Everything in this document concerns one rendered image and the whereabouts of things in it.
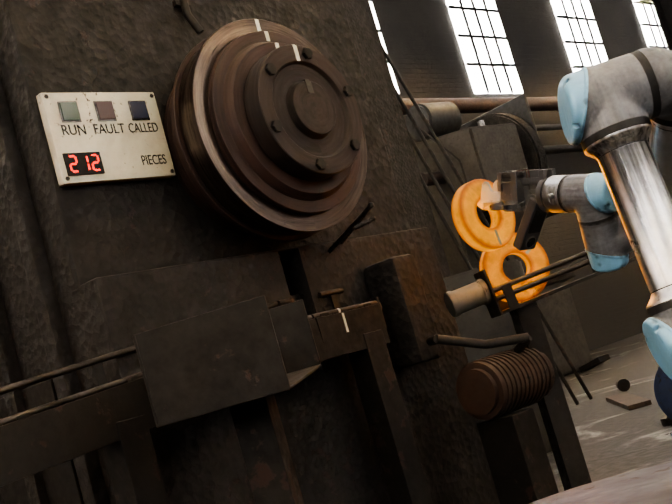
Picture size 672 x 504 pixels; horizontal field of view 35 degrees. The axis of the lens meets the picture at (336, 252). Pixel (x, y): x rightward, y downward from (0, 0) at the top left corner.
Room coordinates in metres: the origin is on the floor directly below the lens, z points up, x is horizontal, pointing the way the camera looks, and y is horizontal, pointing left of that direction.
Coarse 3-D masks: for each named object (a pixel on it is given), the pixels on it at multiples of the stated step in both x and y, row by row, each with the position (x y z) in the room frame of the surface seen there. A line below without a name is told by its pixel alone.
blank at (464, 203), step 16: (464, 192) 2.21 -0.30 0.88; (480, 192) 2.24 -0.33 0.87; (464, 208) 2.20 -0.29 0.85; (464, 224) 2.19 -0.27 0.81; (480, 224) 2.22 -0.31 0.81; (496, 224) 2.25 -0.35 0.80; (512, 224) 2.27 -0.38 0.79; (464, 240) 2.22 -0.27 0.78; (480, 240) 2.21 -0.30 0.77; (496, 240) 2.23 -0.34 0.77
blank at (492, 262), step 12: (492, 252) 2.35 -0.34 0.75; (504, 252) 2.36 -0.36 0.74; (516, 252) 2.36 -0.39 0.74; (528, 252) 2.37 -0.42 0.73; (540, 252) 2.37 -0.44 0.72; (480, 264) 2.36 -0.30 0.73; (492, 264) 2.35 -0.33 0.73; (528, 264) 2.38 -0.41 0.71; (540, 264) 2.37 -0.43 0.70; (492, 276) 2.35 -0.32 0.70; (504, 276) 2.35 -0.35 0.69; (540, 276) 2.37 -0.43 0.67; (540, 288) 2.37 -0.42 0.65; (504, 300) 2.37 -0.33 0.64
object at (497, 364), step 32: (512, 352) 2.30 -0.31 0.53; (480, 384) 2.22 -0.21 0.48; (512, 384) 2.22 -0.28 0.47; (544, 384) 2.31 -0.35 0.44; (480, 416) 2.25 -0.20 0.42; (512, 416) 2.22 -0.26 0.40; (512, 448) 2.24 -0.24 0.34; (544, 448) 2.27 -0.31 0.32; (512, 480) 2.25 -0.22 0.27; (544, 480) 2.25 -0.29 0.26
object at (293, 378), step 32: (192, 320) 1.50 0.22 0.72; (224, 320) 1.49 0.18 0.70; (256, 320) 1.48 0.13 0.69; (288, 320) 1.74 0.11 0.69; (160, 352) 1.50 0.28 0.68; (192, 352) 1.50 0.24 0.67; (224, 352) 1.49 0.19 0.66; (256, 352) 1.48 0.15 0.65; (288, 352) 1.74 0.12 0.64; (160, 384) 1.51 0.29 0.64; (192, 384) 1.50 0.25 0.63; (224, 384) 1.49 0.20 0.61; (256, 384) 1.49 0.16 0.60; (288, 384) 1.48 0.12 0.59; (160, 416) 1.51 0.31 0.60; (192, 416) 1.50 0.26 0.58; (256, 416) 1.62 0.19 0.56; (256, 448) 1.62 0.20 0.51; (288, 448) 1.66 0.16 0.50; (256, 480) 1.62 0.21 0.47; (288, 480) 1.61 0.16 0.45
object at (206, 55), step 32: (224, 32) 2.07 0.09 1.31; (288, 32) 2.21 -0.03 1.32; (192, 64) 2.05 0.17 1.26; (192, 96) 1.98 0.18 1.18; (192, 128) 2.00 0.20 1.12; (192, 160) 2.03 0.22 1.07; (224, 160) 2.01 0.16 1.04; (224, 192) 2.03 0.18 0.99; (352, 192) 2.25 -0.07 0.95; (256, 224) 2.10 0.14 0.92; (288, 224) 2.09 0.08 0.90; (320, 224) 2.16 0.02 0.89
